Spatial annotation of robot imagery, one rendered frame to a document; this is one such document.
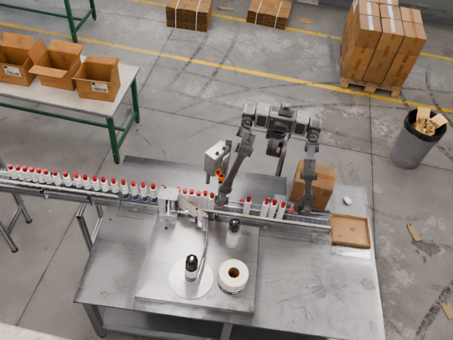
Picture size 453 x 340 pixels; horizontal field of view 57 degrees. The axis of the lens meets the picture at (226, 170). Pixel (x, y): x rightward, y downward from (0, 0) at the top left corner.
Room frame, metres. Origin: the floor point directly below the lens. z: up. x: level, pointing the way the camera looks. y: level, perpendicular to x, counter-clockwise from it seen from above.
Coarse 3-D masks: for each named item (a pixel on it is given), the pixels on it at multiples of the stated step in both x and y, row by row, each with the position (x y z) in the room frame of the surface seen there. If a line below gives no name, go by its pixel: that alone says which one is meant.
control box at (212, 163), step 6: (216, 144) 1.97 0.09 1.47; (222, 144) 1.98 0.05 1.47; (210, 150) 1.91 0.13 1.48; (216, 150) 1.92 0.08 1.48; (222, 150) 1.93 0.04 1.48; (228, 150) 1.94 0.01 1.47; (204, 156) 1.89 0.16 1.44; (210, 156) 1.86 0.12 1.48; (216, 156) 1.87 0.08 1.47; (204, 162) 1.88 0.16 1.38; (210, 162) 1.85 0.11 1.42; (216, 162) 1.84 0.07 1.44; (228, 162) 1.95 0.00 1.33; (204, 168) 1.88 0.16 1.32; (210, 168) 1.85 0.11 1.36; (216, 168) 1.85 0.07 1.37; (222, 168) 1.91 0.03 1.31; (210, 174) 1.85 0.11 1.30; (216, 174) 1.86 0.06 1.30
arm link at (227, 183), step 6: (240, 144) 1.84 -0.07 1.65; (240, 150) 1.84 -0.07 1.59; (252, 150) 1.82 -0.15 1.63; (240, 156) 1.81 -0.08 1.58; (246, 156) 1.81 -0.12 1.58; (234, 162) 1.81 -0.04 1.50; (240, 162) 1.80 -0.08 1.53; (234, 168) 1.79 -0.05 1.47; (228, 174) 1.80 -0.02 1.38; (234, 174) 1.78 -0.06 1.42; (228, 180) 1.77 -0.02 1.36; (222, 186) 1.76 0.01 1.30; (228, 186) 1.76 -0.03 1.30; (228, 192) 1.75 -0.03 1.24
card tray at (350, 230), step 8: (336, 216) 1.96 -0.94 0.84; (344, 216) 1.96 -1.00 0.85; (352, 216) 1.96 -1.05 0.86; (336, 224) 1.89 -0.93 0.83; (344, 224) 1.90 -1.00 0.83; (352, 224) 1.91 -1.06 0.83; (360, 224) 1.92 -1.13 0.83; (368, 224) 1.90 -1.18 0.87; (336, 232) 1.81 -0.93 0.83; (344, 232) 1.82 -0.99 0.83; (352, 232) 1.83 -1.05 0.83; (360, 232) 1.84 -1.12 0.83; (368, 232) 1.84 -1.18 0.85; (336, 240) 1.74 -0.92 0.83; (344, 240) 1.75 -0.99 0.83; (352, 240) 1.75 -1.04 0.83; (360, 240) 1.76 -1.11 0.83; (368, 240) 1.77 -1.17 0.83
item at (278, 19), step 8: (256, 0) 6.46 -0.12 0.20; (264, 0) 6.49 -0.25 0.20; (272, 0) 6.51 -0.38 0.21; (256, 8) 6.20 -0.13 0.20; (264, 8) 6.24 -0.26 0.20; (272, 8) 6.27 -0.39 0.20; (280, 8) 6.30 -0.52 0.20; (288, 8) 6.34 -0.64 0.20; (248, 16) 6.10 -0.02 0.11; (256, 16) 6.07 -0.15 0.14; (264, 16) 6.07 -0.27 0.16; (272, 16) 6.04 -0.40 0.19; (280, 16) 6.05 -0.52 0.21; (288, 16) 6.08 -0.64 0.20; (264, 24) 6.07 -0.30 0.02; (272, 24) 6.05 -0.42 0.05; (280, 24) 6.03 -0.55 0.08
